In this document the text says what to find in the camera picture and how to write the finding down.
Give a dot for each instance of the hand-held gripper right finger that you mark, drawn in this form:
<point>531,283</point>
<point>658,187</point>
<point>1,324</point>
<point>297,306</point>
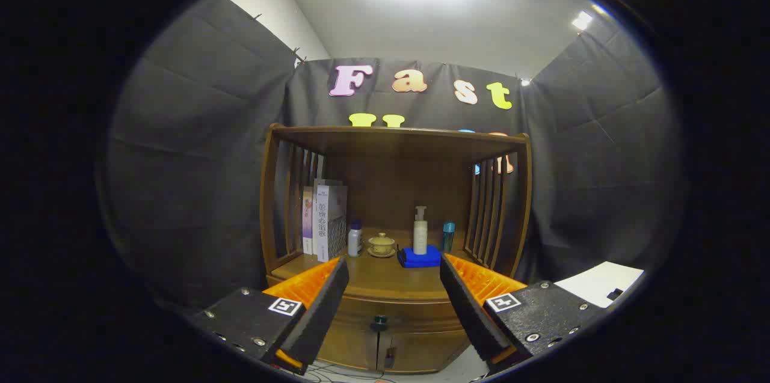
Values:
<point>472,311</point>

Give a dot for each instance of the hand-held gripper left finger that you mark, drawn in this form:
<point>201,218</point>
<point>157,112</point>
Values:
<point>322,311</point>

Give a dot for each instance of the wooden countertop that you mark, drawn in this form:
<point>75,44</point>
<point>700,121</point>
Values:
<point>385,278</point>

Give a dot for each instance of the brown wooden cabinet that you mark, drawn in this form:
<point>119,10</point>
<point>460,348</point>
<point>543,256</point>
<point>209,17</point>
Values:
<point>391,184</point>

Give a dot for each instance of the blue folded cloth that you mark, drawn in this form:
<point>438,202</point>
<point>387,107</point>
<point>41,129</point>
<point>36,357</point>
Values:
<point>418,260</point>

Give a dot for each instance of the small white bottle blue cap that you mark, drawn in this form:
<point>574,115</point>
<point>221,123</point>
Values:
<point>355,242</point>

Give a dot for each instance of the blue transparent bottle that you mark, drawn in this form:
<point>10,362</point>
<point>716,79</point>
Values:
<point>449,237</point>

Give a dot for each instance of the yellow lidded teacup with saucer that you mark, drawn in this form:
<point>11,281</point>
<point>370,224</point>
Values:
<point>381,245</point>

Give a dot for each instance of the white patterned book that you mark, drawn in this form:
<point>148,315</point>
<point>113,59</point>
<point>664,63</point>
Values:
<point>329,220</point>

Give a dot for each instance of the purple book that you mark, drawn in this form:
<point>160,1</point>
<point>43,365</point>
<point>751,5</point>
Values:
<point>307,220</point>

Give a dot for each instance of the white pump bottle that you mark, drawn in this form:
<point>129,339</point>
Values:
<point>420,235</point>

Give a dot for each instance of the small ceiling light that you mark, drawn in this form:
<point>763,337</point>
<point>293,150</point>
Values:
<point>582,20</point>

